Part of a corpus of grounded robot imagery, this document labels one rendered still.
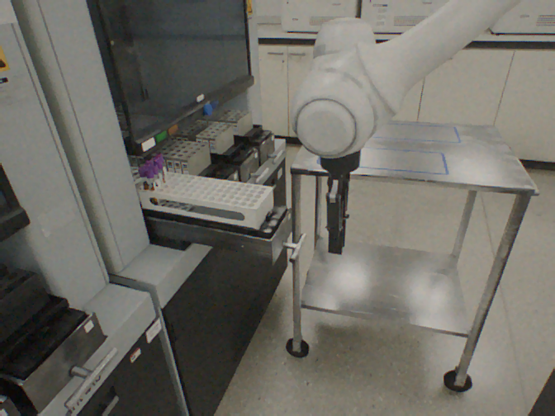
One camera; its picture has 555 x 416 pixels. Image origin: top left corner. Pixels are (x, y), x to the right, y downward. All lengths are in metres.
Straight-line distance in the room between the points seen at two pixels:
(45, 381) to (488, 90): 2.89
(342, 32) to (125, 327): 0.63
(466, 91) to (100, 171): 2.63
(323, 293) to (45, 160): 1.01
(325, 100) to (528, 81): 2.69
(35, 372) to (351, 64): 0.59
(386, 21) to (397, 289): 2.00
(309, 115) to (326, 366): 1.24
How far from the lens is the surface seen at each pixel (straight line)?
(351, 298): 1.40
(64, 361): 0.70
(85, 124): 0.75
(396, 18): 2.96
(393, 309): 1.40
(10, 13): 0.68
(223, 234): 0.82
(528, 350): 1.84
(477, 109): 3.08
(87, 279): 0.81
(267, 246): 0.79
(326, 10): 3.02
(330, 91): 0.44
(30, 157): 0.68
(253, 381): 1.53
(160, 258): 0.89
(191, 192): 0.87
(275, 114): 3.28
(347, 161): 0.68
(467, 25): 0.51
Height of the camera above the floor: 1.27
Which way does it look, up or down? 31 degrees down
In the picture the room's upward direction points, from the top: 2 degrees counter-clockwise
